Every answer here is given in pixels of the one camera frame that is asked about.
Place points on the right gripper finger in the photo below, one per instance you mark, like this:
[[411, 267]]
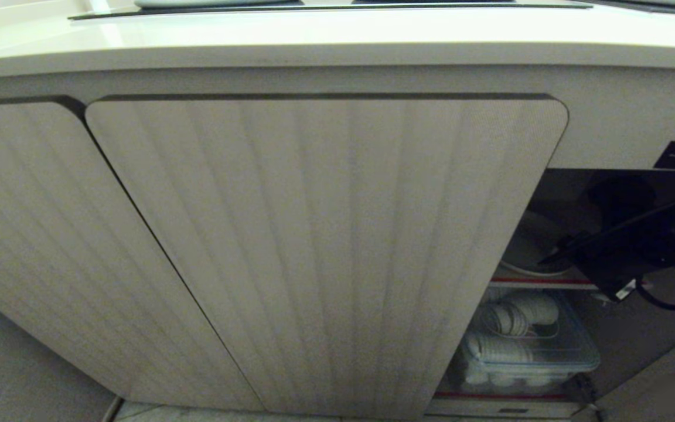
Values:
[[560, 252]]

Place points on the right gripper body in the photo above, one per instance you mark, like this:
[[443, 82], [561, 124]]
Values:
[[604, 258]]

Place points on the red-edged cabinet shelf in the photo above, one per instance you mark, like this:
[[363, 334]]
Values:
[[539, 282], [501, 404]]

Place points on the beige kitchen counter cabinet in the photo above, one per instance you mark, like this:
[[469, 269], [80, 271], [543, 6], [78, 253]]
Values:
[[337, 70]]

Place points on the white plate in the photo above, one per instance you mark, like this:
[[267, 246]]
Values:
[[534, 249]]

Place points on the stack of white bowls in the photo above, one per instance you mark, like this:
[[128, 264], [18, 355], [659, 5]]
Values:
[[498, 349], [522, 313]]

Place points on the clear plastic storage bin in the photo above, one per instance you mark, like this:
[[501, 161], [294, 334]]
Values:
[[566, 351]]

